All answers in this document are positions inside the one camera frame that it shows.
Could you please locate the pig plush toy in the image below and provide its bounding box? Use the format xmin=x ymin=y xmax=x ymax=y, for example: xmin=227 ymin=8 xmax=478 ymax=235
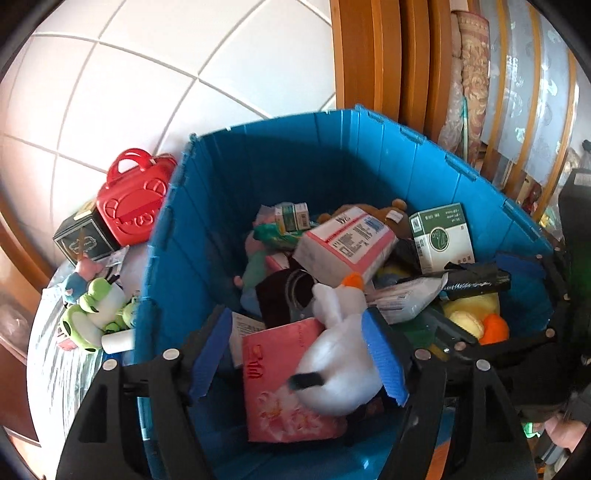
xmin=58 ymin=258 xmax=112 ymax=305

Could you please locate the yellow duck plush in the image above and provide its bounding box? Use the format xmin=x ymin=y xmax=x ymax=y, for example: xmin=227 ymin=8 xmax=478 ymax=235
xmin=402 ymin=291 xmax=511 ymax=352

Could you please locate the pink green plush toy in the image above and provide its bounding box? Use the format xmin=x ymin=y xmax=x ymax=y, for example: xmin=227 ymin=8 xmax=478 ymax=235
xmin=233 ymin=231 xmax=278 ymax=301

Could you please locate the blue plastic storage container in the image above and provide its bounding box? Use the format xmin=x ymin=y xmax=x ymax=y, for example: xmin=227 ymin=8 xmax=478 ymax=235
xmin=134 ymin=104 xmax=561 ymax=480

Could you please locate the small green monster plush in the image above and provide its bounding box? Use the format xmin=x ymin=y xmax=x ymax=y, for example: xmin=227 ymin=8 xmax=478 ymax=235
xmin=105 ymin=295 xmax=141 ymax=333

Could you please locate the dark brown cloth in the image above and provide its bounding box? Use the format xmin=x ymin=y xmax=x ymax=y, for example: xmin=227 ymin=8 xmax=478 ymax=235
xmin=255 ymin=268 xmax=324 ymax=324

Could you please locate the black square box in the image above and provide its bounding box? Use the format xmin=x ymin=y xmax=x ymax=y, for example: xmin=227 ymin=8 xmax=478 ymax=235
xmin=52 ymin=200 xmax=118 ymax=267

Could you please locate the white patterned cloth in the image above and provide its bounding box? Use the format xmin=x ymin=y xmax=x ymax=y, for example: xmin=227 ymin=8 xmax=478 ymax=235
xmin=25 ymin=249 xmax=153 ymax=467

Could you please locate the green stick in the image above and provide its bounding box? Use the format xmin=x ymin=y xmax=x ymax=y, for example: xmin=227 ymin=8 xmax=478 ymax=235
xmin=462 ymin=99 xmax=472 ymax=158

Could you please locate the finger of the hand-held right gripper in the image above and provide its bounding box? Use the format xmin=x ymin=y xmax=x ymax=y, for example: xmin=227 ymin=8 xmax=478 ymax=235
xmin=429 ymin=314 xmax=573 ymax=370
xmin=496 ymin=249 xmax=571 ymax=301

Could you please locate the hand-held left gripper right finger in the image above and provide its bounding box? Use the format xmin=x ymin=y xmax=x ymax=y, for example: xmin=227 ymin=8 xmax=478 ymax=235
xmin=362 ymin=309 xmax=539 ymax=480

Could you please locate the green frog plush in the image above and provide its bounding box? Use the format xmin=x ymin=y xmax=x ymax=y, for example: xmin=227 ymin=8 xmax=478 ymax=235
xmin=58 ymin=277 xmax=125 ymax=354

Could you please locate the patterned rolled carpet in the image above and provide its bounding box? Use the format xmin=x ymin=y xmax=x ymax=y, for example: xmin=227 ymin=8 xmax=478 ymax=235
xmin=436 ymin=9 xmax=491 ymax=162

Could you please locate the white wipes packet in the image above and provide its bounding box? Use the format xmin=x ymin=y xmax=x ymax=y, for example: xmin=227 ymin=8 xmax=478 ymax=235
xmin=367 ymin=272 xmax=448 ymax=326

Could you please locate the pink tissue packet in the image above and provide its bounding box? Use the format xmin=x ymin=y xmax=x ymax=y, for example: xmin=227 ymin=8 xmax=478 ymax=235
xmin=241 ymin=318 xmax=348 ymax=444

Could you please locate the large pink white box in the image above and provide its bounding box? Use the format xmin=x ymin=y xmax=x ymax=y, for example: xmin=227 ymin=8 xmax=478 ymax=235
xmin=293 ymin=206 xmax=399 ymax=287

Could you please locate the white goose plush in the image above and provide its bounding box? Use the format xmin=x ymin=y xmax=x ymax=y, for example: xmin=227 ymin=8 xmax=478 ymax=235
xmin=288 ymin=272 xmax=384 ymax=416

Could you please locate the wooden furniture edge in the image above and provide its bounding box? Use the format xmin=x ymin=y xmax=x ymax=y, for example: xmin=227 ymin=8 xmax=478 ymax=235
xmin=0 ymin=194 xmax=54 ymax=444

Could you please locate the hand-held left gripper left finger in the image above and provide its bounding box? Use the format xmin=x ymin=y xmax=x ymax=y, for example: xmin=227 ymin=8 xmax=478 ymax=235
xmin=55 ymin=307 xmax=234 ymax=480

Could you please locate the green and white box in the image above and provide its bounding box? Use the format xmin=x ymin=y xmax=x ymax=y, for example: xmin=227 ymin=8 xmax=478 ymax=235
xmin=409 ymin=203 xmax=476 ymax=275

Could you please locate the small carded package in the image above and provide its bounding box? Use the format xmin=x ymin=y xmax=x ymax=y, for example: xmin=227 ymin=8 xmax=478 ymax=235
xmin=102 ymin=247 xmax=130 ymax=282

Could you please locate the frosted glass door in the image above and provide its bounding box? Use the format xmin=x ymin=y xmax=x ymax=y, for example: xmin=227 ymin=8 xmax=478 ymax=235
xmin=475 ymin=0 xmax=583 ymax=222

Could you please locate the brown bear plush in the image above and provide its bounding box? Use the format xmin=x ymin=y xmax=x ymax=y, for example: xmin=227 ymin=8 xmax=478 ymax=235
xmin=316 ymin=198 xmax=411 ymax=238

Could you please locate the white cylinder bottle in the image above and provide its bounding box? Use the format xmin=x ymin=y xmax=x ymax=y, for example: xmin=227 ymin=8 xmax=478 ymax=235
xmin=102 ymin=330 xmax=137 ymax=355

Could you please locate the person's right hand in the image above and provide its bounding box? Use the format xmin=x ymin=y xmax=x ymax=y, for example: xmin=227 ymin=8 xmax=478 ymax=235
xmin=545 ymin=413 xmax=591 ymax=455

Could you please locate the small green white box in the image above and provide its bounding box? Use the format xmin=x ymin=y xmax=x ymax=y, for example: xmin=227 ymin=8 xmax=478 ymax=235
xmin=273 ymin=202 xmax=310 ymax=233

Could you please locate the yellow green packet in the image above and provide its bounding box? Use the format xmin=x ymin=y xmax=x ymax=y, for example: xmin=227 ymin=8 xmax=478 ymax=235
xmin=253 ymin=224 xmax=319 ymax=252

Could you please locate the blue and white box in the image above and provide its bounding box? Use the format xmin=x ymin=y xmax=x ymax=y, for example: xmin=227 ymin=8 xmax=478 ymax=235
xmin=230 ymin=311 xmax=266 ymax=367

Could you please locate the red toy case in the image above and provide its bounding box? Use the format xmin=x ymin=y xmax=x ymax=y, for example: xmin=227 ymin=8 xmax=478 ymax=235
xmin=96 ymin=148 xmax=178 ymax=247

